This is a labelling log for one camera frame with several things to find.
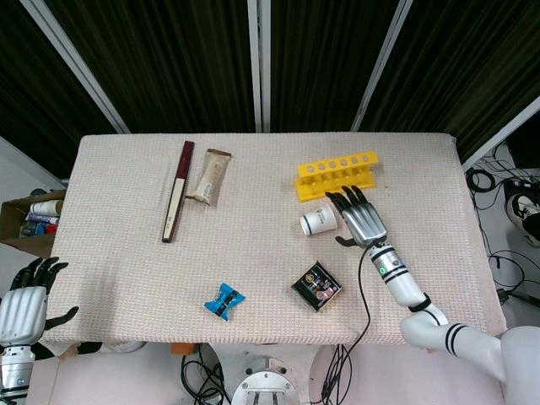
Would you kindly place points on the white paper cup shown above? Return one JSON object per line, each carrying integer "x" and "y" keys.
{"x": 319, "y": 220}

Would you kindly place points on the orange block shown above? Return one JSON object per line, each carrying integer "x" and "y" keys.
{"x": 182, "y": 349}

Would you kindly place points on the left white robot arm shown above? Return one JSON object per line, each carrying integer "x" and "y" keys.
{"x": 14, "y": 371}

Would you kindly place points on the black square snack packet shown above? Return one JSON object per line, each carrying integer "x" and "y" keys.
{"x": 316, "y": 286}

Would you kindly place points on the white bottle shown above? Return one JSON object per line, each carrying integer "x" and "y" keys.
{"x": 45, "y": 207}

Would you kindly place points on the cardboard box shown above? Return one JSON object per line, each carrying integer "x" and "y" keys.
{"x": 25, "y": 223}

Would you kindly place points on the yellow test tube rack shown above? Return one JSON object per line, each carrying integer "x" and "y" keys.
{"x": 335, "y": 175}

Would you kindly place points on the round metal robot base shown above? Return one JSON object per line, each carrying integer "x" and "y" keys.
{"x": 263, "y": 389}

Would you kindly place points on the blue snack packet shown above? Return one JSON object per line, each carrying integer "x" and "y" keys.
{"x": 225, "y": 301}

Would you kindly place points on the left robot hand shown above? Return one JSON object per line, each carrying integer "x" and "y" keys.
{"x": 23, "y": 304}

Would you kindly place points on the beige snack bar wrapper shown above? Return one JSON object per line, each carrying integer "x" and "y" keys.
{"x": 210, "y": 178}

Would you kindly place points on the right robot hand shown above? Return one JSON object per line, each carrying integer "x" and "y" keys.
{"x": 366, "y": 222}

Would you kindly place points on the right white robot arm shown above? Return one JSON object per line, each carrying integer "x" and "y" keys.
{"x": 439, "y": 314}

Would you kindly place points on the pink checked tablecloth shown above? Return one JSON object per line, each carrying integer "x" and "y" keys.
{"x": 270, "y": 236}

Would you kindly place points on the black and white sneaker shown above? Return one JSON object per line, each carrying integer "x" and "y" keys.
{"x": 522, "y": 217}

